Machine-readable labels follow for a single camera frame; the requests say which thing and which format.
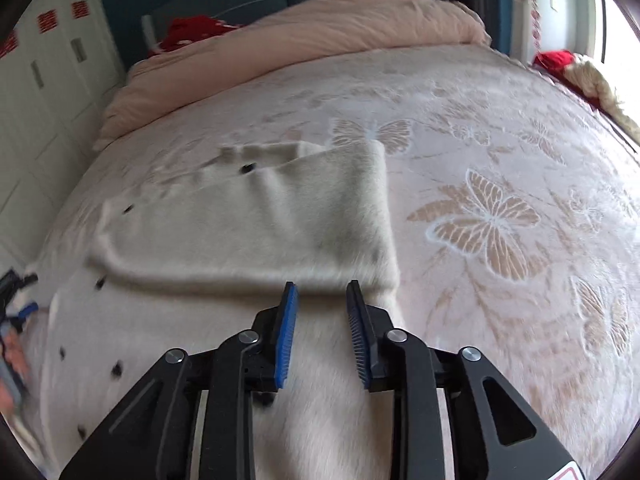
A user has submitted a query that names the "red cloth near window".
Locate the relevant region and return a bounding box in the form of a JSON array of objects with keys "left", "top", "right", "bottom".
[{"left": 533, "top": 50, "right": 576, "bottom": 79}]

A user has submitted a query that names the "red pillow at headboard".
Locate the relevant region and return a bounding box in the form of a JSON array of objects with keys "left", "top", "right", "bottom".
[{"left": 148, "top": 15, "right": 241, "bottom": 58}]

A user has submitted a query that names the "cream knit sweater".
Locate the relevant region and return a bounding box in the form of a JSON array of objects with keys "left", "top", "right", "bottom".
[{"left": 39, "top": 141, "right": 399, "bottom": 479}]

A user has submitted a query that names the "person's left hand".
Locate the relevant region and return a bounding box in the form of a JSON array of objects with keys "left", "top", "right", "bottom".
[{"left": 1, "top": 325, "right": 28, "bottom": 415}]

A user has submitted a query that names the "pink folded duvet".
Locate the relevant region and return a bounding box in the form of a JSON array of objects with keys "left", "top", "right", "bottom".
[{"left": 93, "top": 0, "right": 491, "bottom": 151}]

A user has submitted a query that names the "pink butterfly bedspread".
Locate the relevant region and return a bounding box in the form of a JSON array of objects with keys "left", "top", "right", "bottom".
[{"left": 25, "top": 44, "right": 639, "bottom": 479}]

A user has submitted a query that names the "beige plush toy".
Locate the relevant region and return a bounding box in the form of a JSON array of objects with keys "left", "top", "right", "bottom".
[{"left": 563, "top": 54, "right": 639, "bottom": 142}]

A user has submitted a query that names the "white panelled wardrobe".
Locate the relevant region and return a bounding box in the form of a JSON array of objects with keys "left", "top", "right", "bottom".
[{"left": 1, "top": 0, "right": 125, "bottom": 264}]

